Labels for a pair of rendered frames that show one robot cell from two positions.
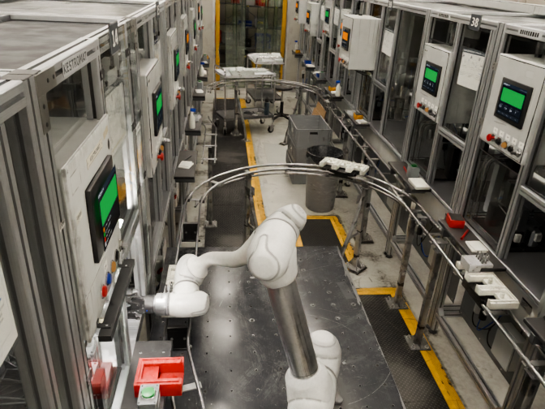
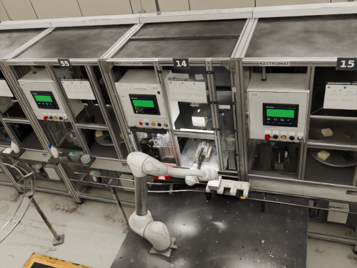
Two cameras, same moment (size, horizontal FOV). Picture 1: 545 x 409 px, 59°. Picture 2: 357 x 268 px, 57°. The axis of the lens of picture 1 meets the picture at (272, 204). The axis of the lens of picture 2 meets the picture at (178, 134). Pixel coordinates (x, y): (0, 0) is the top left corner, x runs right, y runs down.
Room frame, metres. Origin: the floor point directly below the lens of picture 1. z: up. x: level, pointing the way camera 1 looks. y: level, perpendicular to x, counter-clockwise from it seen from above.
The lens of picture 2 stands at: (2.62, -1.45, 3.09)
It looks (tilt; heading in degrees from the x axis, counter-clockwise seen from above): 38 degrees down; 123
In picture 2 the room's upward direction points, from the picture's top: 12 degrees counter-clockwise
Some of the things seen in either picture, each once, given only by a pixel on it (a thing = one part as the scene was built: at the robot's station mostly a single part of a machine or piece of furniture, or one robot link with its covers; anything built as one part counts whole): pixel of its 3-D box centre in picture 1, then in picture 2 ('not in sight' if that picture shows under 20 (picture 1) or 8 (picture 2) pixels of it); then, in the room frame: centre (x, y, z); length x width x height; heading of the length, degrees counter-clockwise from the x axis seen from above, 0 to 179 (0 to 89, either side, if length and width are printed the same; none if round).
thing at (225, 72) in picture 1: (245, 98); not in sight; (7.18, 0.49, 0.48); 0.88 x 0.56 x 0.96; 115
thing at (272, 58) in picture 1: (265, 81); not in sight; (8.49, 0.24, 0.48); 0.84 x 0.58 x 0.97; 15
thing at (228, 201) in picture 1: (232, 148); not in sight; (6.22, 0.59, 0.01); 5.85 x 0.59 x 0.01; 7
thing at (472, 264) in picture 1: (477, 260); not in sight; (2.13, -1.07, 0.92); 0.13 x 0.10 x 0.09; 97
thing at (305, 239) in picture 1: (319, 239); not in sight; (3.86, -0.46, 0.01); 1.00 x 0.55 x 0.01; 7
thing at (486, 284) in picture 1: (484, 287); not in sight; (2.01, -1.08, 0.84); 0.37 x 0.14 x 0.10; 7
